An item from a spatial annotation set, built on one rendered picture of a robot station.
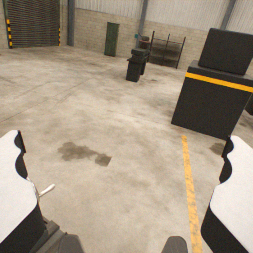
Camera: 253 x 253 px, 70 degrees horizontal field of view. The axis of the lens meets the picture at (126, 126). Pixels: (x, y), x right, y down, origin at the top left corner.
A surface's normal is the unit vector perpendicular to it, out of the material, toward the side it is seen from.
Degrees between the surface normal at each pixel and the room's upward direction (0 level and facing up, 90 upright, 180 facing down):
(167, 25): 90
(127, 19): 90
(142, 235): 0
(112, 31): 90
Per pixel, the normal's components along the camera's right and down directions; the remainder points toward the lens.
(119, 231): 0.16, -0.87
